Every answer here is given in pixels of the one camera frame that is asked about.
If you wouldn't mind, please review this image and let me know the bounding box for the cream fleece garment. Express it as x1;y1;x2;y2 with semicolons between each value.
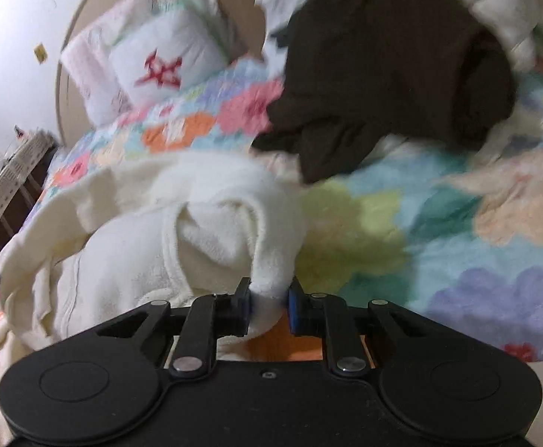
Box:
0;151;310;439

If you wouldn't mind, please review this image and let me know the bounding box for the cream quilted blanket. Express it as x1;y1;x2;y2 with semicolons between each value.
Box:
419;0;543;72

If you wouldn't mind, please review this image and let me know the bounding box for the pale pink patterned pillow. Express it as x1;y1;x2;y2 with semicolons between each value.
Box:
60;0;235;127

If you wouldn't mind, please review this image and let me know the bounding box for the floral bedspread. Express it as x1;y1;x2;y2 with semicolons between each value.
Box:
0;51;543;429

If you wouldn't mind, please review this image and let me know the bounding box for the white lace cloth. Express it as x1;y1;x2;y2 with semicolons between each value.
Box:
0;131;57;248

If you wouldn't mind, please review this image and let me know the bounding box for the dark wooden nightstand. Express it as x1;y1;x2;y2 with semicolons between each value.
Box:
0;130;61;268

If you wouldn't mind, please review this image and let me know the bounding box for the dark brown garment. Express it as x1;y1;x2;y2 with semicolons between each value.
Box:
250;0;520;185

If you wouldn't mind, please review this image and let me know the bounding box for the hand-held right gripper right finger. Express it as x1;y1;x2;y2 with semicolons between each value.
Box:
287;276;441;377

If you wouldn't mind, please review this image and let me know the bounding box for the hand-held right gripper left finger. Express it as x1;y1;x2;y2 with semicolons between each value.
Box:
97;277;254;380

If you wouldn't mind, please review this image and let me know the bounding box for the white pillow with red embroidery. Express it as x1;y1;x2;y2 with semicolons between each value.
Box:
106;7;231;109

